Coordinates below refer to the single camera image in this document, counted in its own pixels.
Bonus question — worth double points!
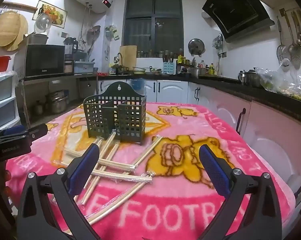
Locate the dark window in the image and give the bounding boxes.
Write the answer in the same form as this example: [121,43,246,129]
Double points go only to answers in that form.
[123,0,184,53]

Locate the steel ladle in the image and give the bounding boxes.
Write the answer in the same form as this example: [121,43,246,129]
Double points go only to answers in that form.
[287,11,299,53]

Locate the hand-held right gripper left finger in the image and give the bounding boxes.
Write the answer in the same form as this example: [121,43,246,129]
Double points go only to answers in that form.
[17,144,101,240]

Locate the plastic drawer unit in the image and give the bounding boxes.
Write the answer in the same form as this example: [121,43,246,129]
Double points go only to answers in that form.
[0,70,19,132]

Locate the hanging plastic organizer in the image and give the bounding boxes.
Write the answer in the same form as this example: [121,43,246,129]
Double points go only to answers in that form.
[106,25,120,41]

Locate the hanging small kitchen tools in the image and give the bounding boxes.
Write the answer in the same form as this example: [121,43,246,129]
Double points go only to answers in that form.
[213,34,223,49]

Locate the slotted steel spatula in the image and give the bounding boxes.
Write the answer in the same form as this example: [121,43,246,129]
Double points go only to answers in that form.
[290,11,301,70]

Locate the bunch of chopsticks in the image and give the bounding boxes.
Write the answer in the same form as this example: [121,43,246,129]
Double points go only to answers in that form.
[52,129,164,227]

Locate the black microwave oven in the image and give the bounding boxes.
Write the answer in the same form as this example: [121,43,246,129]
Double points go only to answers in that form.
[14,44,66,80]

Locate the steel kettle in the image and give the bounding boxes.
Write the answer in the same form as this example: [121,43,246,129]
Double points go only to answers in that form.
[238,70,248,85]

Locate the steel pot lid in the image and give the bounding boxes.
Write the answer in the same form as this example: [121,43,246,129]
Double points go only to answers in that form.
[188,38,205,56]

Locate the wooden cutting board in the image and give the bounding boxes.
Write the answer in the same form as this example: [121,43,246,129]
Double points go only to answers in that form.
[120,45,137,67]

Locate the blue plastic dish tub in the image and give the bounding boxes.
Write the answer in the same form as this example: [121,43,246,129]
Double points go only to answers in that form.
[73,60,95,74]

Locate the glass dome lid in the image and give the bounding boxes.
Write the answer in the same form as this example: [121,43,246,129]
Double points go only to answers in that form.
[34,12,52,33]

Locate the round bamboo board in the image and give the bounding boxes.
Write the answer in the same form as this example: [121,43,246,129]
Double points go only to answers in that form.
[0,11,22,47]

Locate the blue knife block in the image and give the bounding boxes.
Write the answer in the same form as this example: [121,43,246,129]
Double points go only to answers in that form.
[162,62,176,75]

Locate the fruit wall poster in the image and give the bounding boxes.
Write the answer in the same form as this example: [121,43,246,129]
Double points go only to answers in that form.
[36,0,68,28]

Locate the steel stockpot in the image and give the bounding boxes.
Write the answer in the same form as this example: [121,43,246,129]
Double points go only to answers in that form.
[47,90,67,114]

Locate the plastic bag of vegetables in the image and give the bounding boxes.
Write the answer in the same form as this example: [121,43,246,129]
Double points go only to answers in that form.
[255,66,301,100]

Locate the wire mesh strainer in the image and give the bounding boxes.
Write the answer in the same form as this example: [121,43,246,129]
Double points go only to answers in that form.
[276,16,289,63]

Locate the dark green utensil holder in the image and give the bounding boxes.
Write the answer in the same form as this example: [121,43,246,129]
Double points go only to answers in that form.
[83,82,148,146]

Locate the white kitchen cabinet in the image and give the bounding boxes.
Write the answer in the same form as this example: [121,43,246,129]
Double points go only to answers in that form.
[98,79,301,205]

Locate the row of spice jars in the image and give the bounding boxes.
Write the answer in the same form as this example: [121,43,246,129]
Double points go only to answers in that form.
[137,50,184,58]

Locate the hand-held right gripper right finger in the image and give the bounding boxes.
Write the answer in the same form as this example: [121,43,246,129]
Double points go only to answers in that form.
[199,144,283,240]

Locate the blender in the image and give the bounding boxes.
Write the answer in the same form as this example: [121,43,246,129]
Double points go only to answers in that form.
[64,37,78,61]

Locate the tall steel pot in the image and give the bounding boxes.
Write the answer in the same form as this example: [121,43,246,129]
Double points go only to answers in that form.
[246,68,262,88]

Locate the black range hood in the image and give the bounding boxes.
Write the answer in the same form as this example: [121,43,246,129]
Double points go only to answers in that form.
[202,0,276,43]

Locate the wooden rolling pin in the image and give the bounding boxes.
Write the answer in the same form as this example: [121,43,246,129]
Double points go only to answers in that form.
[2,1,38,12]

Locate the pink printed blanket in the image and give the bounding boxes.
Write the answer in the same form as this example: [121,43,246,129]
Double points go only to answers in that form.
[4,102,297,240]

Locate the black kitchen countertop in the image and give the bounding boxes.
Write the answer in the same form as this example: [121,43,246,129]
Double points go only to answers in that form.
[98,71,301,115]

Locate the metal storage shelf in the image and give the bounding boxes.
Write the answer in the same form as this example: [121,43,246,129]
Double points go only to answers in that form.
[17,72,101,130]

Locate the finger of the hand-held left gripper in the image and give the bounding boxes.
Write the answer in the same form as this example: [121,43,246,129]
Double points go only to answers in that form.
[16,124,49,140]
[0,126,27,140]

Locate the round wooden board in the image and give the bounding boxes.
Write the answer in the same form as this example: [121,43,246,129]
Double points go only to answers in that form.
[3,12,29,52]

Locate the steel mixing pot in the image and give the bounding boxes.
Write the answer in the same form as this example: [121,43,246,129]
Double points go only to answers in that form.
[190,67,207,78]

